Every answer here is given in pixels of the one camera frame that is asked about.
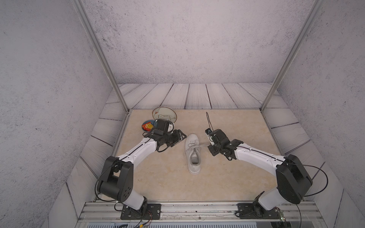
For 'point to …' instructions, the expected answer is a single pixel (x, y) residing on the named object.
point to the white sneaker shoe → (194, 163)
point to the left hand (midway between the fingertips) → (186, 138)
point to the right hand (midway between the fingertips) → (214, 144)
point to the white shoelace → (195, 147)
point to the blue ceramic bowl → (147, 121)
